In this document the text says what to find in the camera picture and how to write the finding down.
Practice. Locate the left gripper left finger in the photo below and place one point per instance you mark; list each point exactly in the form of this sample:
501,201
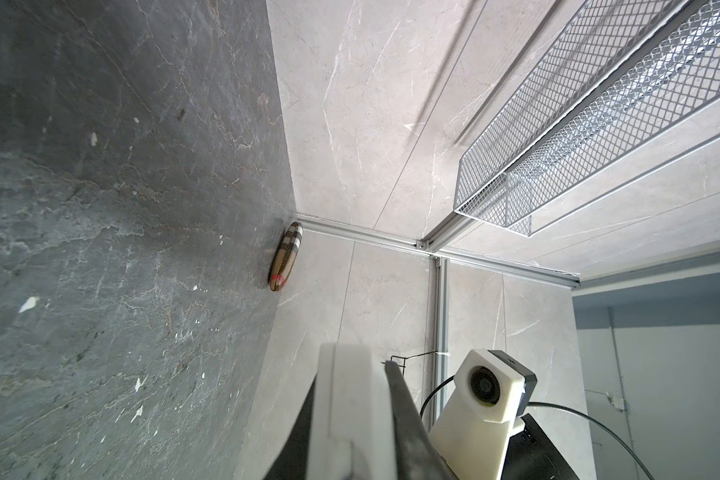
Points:
292,460

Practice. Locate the white wire mesh basket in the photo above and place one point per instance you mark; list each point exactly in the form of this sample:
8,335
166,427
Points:
617,76

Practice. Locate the plaid cylindrical can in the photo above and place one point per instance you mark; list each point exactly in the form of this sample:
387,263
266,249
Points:
285,257

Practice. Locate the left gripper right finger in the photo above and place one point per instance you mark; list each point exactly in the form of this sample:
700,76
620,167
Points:
416,457

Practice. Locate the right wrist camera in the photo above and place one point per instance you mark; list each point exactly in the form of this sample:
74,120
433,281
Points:
472,432

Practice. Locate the white remote control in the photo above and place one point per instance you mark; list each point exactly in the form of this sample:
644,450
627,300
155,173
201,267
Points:
351,432

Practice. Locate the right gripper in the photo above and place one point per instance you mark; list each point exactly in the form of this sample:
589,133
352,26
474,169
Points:
531,455

